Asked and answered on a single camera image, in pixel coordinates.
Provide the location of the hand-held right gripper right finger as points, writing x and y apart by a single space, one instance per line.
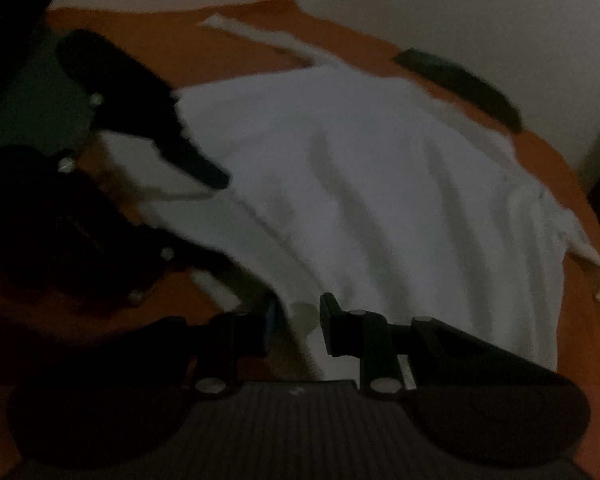
326 325

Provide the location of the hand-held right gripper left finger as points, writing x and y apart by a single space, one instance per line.
269 327

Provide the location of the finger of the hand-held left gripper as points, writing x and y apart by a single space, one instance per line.
180 260
130 95

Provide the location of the white shirt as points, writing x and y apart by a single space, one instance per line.
380 185

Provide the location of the orange blanket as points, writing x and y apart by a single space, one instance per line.
180 50

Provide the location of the dark pillow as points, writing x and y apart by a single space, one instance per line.
460 85

